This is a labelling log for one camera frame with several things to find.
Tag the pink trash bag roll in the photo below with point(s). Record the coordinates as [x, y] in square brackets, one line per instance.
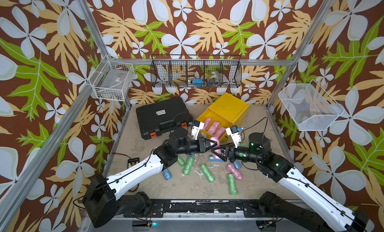
[233, 170]
[214, 127]
[218, 151]
[219, 133]
[207, 123]

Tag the black plastic tool case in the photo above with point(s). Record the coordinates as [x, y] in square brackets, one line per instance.
[161, 117]

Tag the yellow top drawer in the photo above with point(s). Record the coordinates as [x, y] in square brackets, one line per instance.
[226, 118]

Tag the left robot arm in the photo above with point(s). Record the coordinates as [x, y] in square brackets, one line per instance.
[106, 196]

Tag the white wire basket left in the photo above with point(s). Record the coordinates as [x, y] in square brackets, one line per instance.
[112, 79]

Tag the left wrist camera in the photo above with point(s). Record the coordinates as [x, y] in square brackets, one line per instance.
[197, 126]

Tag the yellow plastic drawer cabinet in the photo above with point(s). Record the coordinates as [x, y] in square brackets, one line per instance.
[232, 104]

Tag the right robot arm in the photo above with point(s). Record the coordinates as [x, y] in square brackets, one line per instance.
[326, 214]

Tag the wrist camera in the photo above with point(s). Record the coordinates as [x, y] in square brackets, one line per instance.
[235, 133]
[197, 126]

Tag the black wire basket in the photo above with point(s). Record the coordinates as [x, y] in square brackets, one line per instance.
[196, 71]

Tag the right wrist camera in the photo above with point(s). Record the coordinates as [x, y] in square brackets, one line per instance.
[235, 133]

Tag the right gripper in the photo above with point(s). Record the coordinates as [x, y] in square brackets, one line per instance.
[222, 147]

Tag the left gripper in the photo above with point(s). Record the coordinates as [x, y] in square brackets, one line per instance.
[197, 143]

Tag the white mesh basket right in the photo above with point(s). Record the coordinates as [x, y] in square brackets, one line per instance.
[310, 106]

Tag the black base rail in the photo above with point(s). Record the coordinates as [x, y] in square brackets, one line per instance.
[158, 208]

